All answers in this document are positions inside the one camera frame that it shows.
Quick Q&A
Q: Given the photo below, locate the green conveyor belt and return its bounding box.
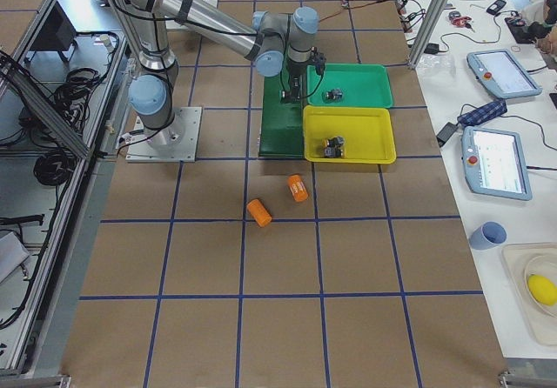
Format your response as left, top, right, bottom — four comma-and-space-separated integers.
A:
258, 76, 304, 159

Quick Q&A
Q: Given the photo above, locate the plain orange cylinder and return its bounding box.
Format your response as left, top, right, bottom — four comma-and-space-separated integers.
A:
246, 198, 272, 227

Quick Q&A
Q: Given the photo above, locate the red black wire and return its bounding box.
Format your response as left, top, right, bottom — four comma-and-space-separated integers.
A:
319, 0, 397, 23

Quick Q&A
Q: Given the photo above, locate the black power adapter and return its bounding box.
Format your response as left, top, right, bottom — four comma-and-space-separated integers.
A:
436, 122, 459, 148

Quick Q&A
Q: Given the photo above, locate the yellow lemon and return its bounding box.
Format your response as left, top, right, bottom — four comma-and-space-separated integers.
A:
527, 274, 556, 306

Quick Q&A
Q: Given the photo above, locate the orange 4680 cylinder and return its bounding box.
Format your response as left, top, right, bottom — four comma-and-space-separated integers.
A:
287, 174, 309, 203

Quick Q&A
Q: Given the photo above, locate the yellow plastic tray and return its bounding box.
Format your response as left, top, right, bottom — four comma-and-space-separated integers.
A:
303, 105, 397, 164

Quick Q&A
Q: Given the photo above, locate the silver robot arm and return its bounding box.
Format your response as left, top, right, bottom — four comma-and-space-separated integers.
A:
101, 0, 322, 154

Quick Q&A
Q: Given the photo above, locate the aluminium frame post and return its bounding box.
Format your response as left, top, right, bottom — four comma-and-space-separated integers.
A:
408, 0, 447, 69

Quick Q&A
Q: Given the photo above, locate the lower teach pendant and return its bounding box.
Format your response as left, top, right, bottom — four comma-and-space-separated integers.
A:
461, 126, 533, 201

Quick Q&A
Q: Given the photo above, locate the green plastic tray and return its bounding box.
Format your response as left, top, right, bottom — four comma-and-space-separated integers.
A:
306, 64, 393, 109

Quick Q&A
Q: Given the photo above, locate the beige tray with bowl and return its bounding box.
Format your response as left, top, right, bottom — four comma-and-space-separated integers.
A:
501, 243, 556, 347

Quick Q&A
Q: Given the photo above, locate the teach pendant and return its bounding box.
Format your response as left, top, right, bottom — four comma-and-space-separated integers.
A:
461, 126, 533, 201
466, 49, 542, 99

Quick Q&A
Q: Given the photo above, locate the blue plaid pouch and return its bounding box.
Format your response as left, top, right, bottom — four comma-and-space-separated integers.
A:
457, 99, 507, 127

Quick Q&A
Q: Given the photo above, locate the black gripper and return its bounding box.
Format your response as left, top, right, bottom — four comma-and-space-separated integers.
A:
280, 59, 310, 104

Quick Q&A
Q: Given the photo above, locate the upper teach pendant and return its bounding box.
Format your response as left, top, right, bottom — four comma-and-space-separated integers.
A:
466, 49, 542, 99

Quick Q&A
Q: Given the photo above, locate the blue plastic cup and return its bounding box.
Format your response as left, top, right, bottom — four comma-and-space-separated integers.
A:
468, 221, 507, 251

